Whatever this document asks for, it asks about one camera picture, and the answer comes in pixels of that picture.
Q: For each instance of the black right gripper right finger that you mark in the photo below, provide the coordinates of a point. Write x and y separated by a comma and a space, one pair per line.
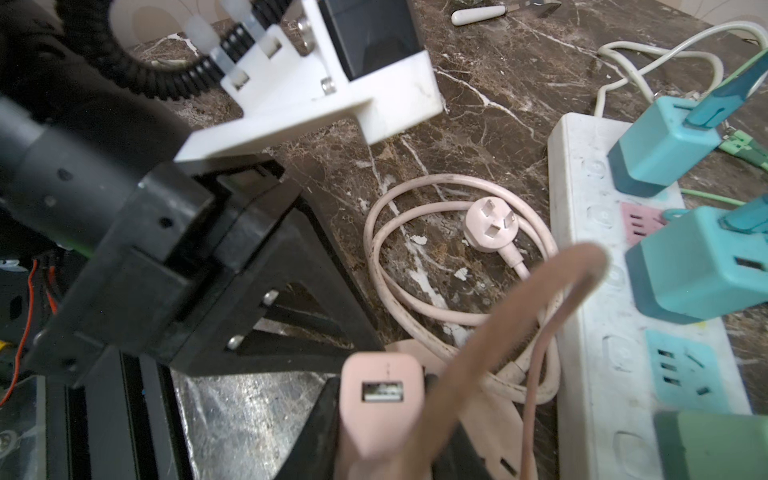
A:
459, 460

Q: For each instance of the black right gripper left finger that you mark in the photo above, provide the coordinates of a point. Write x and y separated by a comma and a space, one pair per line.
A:
314, 452

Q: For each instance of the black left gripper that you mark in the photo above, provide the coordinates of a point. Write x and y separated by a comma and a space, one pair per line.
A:
211, 269

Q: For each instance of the pink charger plug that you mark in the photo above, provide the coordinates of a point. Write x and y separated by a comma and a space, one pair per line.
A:
381, 396

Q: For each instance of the green charger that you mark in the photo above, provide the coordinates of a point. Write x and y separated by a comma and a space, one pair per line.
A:
696, 268

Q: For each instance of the teal charger plug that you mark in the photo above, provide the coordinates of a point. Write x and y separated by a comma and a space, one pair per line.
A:
659, 148

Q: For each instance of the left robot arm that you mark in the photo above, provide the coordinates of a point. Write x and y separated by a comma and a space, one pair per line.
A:
74, 146

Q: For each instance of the round pink power socket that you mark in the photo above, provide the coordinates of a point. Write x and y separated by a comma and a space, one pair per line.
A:
492, 423

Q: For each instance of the white colourful power strip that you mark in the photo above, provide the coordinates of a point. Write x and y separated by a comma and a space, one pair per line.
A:
608, 396

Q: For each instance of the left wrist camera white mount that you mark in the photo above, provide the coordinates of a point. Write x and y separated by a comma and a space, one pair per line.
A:
365, 62

